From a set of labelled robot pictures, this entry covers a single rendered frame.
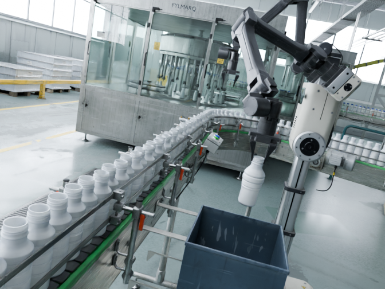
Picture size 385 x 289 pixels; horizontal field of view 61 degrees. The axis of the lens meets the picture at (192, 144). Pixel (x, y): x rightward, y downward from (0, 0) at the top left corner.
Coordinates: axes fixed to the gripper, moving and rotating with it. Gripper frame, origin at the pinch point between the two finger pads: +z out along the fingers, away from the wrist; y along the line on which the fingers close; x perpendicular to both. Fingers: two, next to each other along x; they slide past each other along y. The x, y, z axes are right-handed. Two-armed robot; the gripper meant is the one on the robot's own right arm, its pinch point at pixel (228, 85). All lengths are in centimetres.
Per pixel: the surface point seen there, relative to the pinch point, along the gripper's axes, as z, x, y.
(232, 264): 47, 115, -22
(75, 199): 25, 145, 14
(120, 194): 28, 131, 10
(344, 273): 141, -75, -127
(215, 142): 30.0, 32.6, -2.2
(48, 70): 80, -648, 559
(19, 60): 69, -649, 654
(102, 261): 44, 136, 10
